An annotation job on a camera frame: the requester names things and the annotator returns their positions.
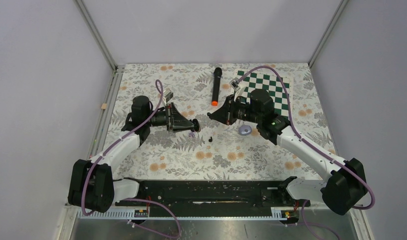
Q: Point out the silver computer mouse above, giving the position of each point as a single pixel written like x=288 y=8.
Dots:
x=245 y=130

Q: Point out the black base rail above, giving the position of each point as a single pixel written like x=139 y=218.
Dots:
x=232 y=198

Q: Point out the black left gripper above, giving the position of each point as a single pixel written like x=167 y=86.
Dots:
x=177 y=122

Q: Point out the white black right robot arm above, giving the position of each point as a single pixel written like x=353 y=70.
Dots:
x=343 y=181

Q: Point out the green white chessboard mat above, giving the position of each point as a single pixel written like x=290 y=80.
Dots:
x=272 y=84

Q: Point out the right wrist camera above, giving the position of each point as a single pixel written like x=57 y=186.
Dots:
x=235 y=84

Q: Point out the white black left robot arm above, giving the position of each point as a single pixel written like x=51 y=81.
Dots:
x=92 y=185

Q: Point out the floral tablecloth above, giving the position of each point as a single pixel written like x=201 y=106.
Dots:
x=230 y=156

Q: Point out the black microphone orange end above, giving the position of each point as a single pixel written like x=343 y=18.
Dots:
x=217 y=75

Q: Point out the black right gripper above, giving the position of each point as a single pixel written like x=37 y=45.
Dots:
x=226 y=114

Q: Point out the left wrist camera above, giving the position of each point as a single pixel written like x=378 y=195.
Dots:
x=167 y=95

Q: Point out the black earbud charging case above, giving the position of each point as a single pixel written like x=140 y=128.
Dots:
x=196 y=125

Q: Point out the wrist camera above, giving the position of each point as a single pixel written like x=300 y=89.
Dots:
x=235 y=84
x=167 y=95

